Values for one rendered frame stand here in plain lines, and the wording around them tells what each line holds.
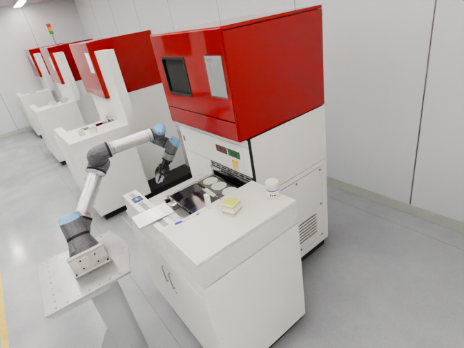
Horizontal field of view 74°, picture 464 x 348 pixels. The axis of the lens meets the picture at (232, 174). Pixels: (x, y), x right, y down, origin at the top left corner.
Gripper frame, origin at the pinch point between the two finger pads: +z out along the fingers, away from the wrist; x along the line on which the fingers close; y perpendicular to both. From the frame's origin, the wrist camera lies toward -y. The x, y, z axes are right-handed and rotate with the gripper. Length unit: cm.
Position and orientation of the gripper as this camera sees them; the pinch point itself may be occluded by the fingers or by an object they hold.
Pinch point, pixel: (158, 181)
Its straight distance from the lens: 226.1
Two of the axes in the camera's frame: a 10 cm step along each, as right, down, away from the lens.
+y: 2.0, 4.6, -8.7
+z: -4.1, 8.4, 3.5
